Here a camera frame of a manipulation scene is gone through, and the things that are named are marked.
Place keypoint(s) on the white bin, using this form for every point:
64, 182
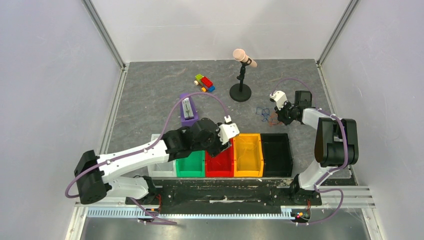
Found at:
162, 170

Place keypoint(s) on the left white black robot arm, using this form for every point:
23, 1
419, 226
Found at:
101, 176

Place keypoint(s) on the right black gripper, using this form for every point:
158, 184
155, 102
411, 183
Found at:
283, 115

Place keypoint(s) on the white cable duct rail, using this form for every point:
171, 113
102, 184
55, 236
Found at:
135, 212

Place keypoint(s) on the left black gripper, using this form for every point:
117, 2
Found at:
219, 147

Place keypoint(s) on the black microphone stand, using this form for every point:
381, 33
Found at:
240, 92

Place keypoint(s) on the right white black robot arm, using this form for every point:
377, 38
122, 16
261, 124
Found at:
336, 141

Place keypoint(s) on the black bin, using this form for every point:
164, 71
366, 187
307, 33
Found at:
277, 155

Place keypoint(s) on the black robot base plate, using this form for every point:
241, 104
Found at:
225, 196

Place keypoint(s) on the colourful toy brick car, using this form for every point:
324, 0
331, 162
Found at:
205, 83

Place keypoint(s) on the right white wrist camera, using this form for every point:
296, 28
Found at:
279, 98

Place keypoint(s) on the purple metronome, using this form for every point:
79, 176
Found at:
188, 111

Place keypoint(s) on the red bin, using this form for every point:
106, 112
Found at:
220, 166

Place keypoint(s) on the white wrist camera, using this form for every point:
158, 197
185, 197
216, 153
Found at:
227, 130
279, 98

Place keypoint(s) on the pink microphone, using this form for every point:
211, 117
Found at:
241, 56

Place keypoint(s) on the yellow bin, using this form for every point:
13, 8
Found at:
248, 156

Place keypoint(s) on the green bin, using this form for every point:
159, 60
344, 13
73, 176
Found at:
192, 166

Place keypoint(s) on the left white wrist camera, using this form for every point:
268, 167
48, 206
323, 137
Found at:
227, 130

